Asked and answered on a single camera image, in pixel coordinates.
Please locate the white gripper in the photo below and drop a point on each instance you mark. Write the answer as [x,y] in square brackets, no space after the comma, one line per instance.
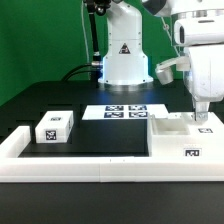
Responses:
[202,40]

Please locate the white cabinet door panel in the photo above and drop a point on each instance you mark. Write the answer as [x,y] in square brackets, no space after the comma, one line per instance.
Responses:
[210,131]

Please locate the white cabinet body box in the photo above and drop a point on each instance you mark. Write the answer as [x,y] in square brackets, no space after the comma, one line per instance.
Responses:
[168,137]

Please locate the white cabinet top block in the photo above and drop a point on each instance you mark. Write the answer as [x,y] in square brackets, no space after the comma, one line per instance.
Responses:
[54,127]

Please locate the white base marker sheet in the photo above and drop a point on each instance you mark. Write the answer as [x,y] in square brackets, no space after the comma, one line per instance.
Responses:
[133,111]

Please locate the white U-shaped workspace fence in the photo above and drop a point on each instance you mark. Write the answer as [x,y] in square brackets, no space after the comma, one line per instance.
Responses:
[14,168]

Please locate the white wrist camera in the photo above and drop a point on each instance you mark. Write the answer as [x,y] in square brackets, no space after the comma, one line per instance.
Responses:
[164,72]

